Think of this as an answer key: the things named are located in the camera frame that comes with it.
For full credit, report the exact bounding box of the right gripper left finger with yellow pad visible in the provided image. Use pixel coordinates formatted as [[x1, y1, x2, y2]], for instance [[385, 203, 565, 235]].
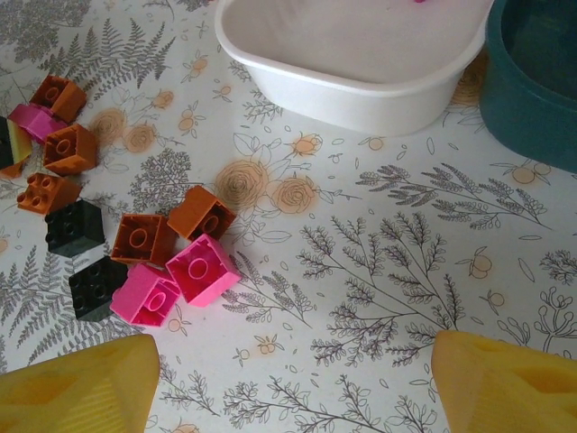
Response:
[[0, 334, 161, 433]]

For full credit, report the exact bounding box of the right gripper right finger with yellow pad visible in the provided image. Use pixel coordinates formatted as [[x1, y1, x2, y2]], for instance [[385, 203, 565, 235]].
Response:
[[430, 329, 577, 433]]

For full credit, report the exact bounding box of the orange lego brick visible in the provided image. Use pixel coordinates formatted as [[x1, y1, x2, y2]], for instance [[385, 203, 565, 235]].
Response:
[[0, 158, 26, 180], [16, 171, 83, 213], [29, 74, 87, 124], [166, 184, 238, 243], [42, 124, 99, 177], [110, 213, 179, 268]]

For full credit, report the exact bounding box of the black lego brick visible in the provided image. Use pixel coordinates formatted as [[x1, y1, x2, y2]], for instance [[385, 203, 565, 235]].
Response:
[[43, 198, 105, 259], [68, 254, 132, 322]]

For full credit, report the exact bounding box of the floral patterned tablecloth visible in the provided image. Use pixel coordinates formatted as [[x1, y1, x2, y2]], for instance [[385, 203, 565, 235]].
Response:
[[0, 0, 577, 433]]

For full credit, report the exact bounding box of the teal plastic container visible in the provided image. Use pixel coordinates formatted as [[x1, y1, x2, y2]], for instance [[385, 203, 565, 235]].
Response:
[[477, 0, 577, 175]]

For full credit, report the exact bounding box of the white plastic container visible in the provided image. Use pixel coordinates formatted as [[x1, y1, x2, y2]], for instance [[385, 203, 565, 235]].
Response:
[[214, 0, 490, 136]]

